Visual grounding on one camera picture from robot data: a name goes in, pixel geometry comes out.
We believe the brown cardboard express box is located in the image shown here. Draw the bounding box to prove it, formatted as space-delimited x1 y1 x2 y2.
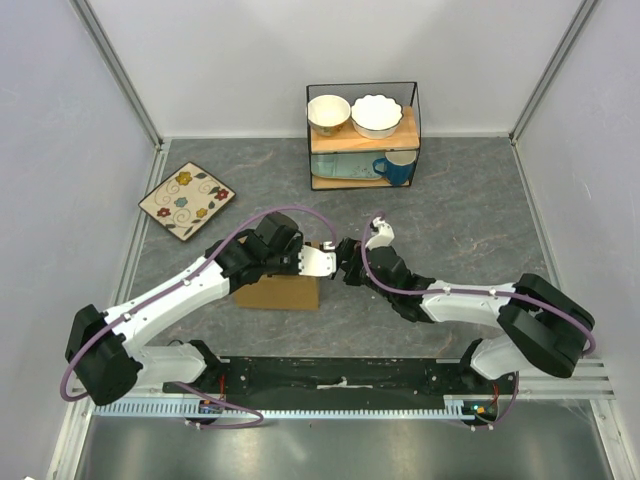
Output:
233 239 326 312

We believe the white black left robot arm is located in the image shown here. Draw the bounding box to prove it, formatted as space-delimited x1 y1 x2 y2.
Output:
65 212 303 406

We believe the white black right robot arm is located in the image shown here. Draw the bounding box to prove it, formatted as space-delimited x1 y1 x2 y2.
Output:
337 238 596 394

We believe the pale green rectangular plate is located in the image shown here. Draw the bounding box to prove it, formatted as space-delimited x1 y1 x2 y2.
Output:
311 152 382 180

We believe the blue mug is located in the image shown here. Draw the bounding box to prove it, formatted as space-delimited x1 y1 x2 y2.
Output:
372 150 417 186

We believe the white scalloped bowl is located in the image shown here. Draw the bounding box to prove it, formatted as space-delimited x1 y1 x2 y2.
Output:
351 95 403 140

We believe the cream ceramic bowl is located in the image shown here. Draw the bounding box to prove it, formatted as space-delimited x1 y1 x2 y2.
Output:
307 94 351 136

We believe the floral square coaster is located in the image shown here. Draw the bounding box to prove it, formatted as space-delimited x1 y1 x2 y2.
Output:
138 162 236 242

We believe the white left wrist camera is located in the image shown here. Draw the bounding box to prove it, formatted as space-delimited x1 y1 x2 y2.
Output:
298 241 338 278

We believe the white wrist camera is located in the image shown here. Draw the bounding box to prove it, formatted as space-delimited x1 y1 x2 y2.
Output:
298 241 338 278
362 214 395 250

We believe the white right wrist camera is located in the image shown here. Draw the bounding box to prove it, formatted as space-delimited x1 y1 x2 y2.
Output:
362 214 395 250

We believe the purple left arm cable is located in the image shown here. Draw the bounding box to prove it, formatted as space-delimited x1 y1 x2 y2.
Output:
59 205 339 432

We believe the black wire wooden shelf rack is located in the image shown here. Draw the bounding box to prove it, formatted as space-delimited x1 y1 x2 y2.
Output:
305 81 421 191

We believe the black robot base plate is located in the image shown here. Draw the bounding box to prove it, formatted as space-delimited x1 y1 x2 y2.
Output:
192 356 515 409

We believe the grey slotted cable duct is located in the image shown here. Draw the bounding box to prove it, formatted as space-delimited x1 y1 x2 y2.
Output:
93 395 489 422

